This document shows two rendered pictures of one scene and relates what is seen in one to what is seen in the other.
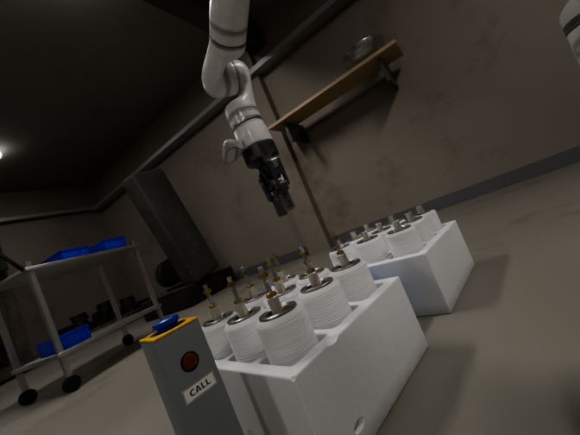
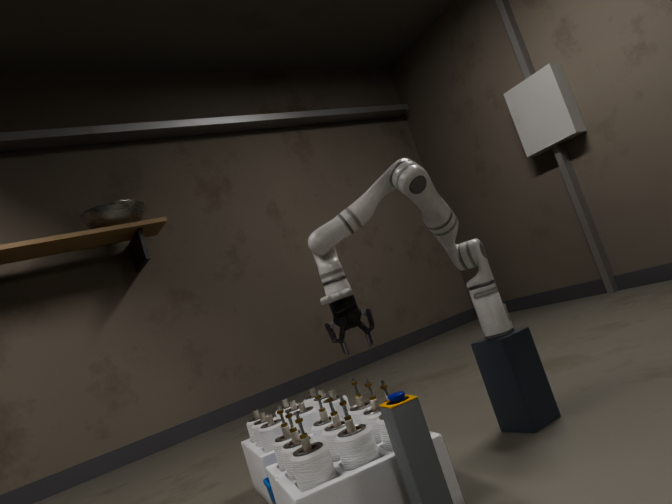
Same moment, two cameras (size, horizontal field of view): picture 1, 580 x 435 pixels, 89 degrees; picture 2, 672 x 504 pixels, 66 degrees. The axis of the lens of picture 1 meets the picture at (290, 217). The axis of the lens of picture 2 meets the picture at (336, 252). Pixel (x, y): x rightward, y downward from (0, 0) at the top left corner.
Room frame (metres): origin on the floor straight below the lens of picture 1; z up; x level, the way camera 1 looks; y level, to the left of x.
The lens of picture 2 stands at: (-0.02, 1.32, 0.55)
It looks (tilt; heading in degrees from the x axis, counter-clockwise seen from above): 6 degrees up; 295
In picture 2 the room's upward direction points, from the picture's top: 18 degrees counter-clockwise
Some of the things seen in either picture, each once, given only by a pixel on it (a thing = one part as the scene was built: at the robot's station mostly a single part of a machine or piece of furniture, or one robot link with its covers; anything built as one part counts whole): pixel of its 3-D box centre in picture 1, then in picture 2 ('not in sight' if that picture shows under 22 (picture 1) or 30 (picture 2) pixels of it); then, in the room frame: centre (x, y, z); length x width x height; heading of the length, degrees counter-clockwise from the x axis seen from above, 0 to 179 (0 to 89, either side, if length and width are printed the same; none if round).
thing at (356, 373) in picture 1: (307, 355); (356, 485); (0.71, 0.09, 0.09); 0.39 x 0.39 x 0.18; 45
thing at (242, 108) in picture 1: (237, 95); (325, 256); (0.63, 0.00, 0.70); 0.09 x 0.07 x 0.15; 115
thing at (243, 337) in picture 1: (260, 356); (363, 467); (0.63, 0.17, 0.16); 0.10 x 0.10 x 0.18
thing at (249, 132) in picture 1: (244, 137); (336, 289); (0.62, 0.02, 0.60); 0.11 x 0.09 x 0.06; 107
